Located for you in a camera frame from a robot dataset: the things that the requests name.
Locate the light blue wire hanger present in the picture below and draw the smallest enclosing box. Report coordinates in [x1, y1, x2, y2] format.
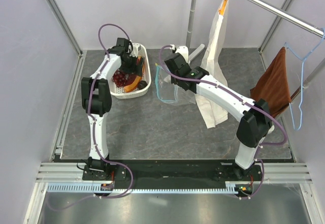
[284, 27, 324, 131]

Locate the red grape bunch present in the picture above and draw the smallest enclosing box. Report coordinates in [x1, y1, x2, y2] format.
[112, 70, 134, 87]

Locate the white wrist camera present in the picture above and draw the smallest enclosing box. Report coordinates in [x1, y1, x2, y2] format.
[172, 46, 189, 63]
[131, 43, 141, 57]

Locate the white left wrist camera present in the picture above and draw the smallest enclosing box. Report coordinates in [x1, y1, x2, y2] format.
[131, 43, 141, 57]

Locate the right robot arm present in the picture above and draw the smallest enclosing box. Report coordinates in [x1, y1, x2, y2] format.
[160, 52, 272, 180]

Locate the brown towel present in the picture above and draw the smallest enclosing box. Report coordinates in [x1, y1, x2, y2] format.
[250, 47, 291, 118]

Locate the slotted cable duct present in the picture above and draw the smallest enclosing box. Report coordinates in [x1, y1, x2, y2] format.
[47, 183, 253, 194]

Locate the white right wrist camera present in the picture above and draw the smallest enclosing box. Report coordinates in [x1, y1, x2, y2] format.
[172, 46, 189, 63]

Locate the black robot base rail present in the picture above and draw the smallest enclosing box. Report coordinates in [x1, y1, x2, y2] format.
[82, 159, 262, 189]

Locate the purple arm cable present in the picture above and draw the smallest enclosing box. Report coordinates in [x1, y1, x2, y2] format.
[45, 23, 138, 211]
[158, 45, 287, 201]

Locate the orange clothes hanger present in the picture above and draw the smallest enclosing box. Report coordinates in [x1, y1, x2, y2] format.
[218, 0, 228, 16]

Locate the silver garment rack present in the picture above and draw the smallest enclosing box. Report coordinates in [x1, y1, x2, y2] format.
[177, 0, 325, 103]

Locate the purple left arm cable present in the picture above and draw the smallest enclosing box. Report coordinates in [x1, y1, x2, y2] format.
[45, 23, 138, 211]

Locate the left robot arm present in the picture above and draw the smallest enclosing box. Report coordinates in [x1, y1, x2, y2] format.
[81, 38, 148, 180]

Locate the white perforated plastic basket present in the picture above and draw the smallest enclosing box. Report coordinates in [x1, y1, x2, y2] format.
[109, 43, 152, 99]

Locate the white cloth bag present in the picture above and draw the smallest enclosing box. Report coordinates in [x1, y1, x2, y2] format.
[195, 0, 229, 129]

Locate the dark brown round fruit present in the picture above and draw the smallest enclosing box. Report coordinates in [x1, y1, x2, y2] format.
[138, 80, 148, 90]

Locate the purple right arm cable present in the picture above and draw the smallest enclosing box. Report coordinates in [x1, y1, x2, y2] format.
[158, 45, 287, 201]

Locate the clear zip top bag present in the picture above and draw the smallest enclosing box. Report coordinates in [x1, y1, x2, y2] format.
[155, 63, 196, 106]

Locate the orange papaya slice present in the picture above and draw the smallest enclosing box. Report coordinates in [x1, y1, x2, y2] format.
[123, 56, 145, 93]

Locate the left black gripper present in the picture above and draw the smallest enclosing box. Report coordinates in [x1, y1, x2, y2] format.
[118, 54, 145, 77]

